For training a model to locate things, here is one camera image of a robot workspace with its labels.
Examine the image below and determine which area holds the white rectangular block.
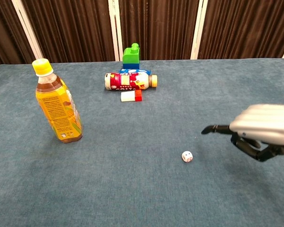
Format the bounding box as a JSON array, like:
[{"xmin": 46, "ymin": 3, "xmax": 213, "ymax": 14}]
[{"xmin": 120, "ymin": 91, "xmax": 136, "ymax": 103}]

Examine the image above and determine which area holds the brown pleated curtain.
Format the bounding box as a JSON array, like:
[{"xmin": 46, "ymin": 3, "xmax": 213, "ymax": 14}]
[{"xmin": 0, "ymin": 0, "xmax": 284, "ymax": 68}]

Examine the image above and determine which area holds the blue toy building block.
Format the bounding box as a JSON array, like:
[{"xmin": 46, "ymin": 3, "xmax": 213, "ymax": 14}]
[{"xmin": 123, "ymin": 62, "xmax": 140, "ymax": 70}]

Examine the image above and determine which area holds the right silver and black robot hand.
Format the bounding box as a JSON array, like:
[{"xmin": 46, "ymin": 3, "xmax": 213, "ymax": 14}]
[{"xmin": 201, "ymin": 104, "xmax": 284, "ymax": 163}]

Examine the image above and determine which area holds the yellow-capped tea bottle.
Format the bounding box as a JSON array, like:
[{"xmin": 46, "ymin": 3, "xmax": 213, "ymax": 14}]
[{"xmin": 32, "ymin": 58, "xmax": 83, "ymax": 144}]

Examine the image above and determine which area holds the red-label coffee bottle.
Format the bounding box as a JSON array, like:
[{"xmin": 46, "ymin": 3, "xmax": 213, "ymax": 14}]
[{"xmin": 104, "ymin": 71, "xmax": 158, "ymax": 91}]

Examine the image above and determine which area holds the green toy building block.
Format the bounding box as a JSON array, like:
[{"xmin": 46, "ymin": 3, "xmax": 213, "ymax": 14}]
[{"xmin": 122, "ymin": 43, "xmax": 141, "ymax": 65}]

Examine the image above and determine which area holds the teal velvet tablecloth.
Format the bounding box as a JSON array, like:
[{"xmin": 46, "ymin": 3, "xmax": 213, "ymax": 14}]
[{"xmin": 0, "ymin": 58, "xmax": 284, "ymax": 227}]

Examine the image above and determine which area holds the white die with coloured pips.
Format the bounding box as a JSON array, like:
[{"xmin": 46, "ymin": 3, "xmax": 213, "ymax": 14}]
[{"xmin": 181, "ymin": 150, "xmax": 194, "ymax": 163}]

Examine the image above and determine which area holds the blue and white snack packet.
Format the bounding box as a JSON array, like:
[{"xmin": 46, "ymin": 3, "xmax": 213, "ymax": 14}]
[{"xmin": 118, "ymin": 68, "xmax": 152, "ymax": 74}]

